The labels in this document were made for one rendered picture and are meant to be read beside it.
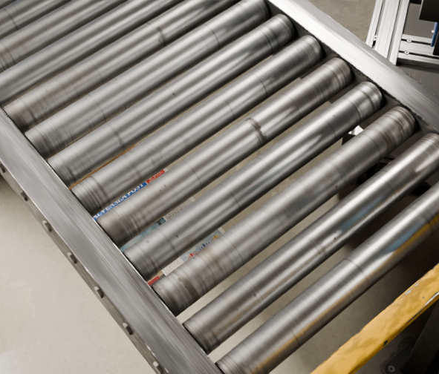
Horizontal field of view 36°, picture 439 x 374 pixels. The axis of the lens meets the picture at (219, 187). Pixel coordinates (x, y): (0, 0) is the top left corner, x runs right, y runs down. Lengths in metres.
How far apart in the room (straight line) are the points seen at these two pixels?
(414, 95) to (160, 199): 0.40
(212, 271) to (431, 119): 0.39
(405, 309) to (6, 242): 1.29
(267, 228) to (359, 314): 0.85
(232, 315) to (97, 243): 0.20
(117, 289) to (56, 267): 0.97
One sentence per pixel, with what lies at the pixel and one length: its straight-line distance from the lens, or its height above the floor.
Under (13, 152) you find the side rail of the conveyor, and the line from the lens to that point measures 1.03.
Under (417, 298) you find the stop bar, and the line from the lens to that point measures 0.85.
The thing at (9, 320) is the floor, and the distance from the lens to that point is 1.81.
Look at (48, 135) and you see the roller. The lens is 1.03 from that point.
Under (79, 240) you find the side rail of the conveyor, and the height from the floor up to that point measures 0.80.
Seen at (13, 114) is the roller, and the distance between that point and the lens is 1.07.
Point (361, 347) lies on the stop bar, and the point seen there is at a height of 0.82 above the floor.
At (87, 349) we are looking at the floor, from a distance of 1.73.
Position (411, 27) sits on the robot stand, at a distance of 2.01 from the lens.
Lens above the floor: 1.58
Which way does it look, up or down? 57 degrees down
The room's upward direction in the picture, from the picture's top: 6 degrees counter-clockwise
